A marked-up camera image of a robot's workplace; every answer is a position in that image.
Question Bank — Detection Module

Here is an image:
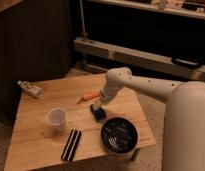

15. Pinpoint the orange carrot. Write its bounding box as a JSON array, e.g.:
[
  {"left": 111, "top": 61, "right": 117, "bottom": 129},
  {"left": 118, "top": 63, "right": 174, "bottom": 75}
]
[{"left": 77, "top": 92, "right": 100, "bottom": 104}]

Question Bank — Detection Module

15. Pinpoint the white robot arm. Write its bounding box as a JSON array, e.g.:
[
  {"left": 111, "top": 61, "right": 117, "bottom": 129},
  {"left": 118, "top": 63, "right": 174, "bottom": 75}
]
[{"left": 93, "top": 67, "right": 205, "bottom": 171}]

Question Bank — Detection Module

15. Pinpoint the black ceramic bowl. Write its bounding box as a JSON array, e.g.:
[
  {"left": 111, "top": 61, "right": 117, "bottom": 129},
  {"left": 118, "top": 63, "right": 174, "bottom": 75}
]
[{"left": 100, "top": 117, "right": 138, "bottom": 154}]

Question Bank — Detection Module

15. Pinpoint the wooden table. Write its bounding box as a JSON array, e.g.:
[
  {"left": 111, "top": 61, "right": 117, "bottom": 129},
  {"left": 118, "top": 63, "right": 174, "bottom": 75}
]
[{"left": 3, "top": 72, "right": 157, "bottom": 171}]

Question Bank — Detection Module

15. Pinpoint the long grey case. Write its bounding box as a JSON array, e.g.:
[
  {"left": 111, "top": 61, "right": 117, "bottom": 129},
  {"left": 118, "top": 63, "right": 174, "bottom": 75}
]
[{"left": 74, "top": 37, "right": 205, "bottom": 81}]

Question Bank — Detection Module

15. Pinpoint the black white striped block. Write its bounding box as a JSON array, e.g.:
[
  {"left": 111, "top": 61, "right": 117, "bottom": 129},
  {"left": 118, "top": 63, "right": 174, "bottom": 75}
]
[{"left": 61, "top": 129, "right": 81, "bottom": 162}]

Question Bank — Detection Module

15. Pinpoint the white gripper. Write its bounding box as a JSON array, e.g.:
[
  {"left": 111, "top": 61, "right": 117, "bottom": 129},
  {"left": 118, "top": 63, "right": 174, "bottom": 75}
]
[{"left": 92, "top": 83, "right": 118, "bottom": 112}]

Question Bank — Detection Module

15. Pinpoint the clear plastic bottle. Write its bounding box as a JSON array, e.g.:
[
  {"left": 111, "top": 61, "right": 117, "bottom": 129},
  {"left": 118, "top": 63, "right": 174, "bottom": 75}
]
[{"left": 17, "top": 80, "right": 43, "bottom": 98}]

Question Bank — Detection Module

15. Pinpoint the clear plastic cup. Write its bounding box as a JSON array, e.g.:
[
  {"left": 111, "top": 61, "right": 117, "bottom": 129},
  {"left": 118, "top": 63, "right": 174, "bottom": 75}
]
[{"left": 46, "top": 108, "right": 66, "bottom": 132}]

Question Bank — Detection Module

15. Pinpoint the metal pole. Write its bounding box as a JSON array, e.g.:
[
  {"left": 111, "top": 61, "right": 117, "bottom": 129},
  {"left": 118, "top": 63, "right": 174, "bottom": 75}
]
[{"left": 79, "top": 0, "right": 88, "bottom": 41}]

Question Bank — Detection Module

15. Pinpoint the background shelf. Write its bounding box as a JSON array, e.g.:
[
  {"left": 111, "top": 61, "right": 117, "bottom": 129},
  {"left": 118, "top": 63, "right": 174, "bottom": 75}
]
[{"left": 87, "top": 0, "right": 205, "bottom": 20}]

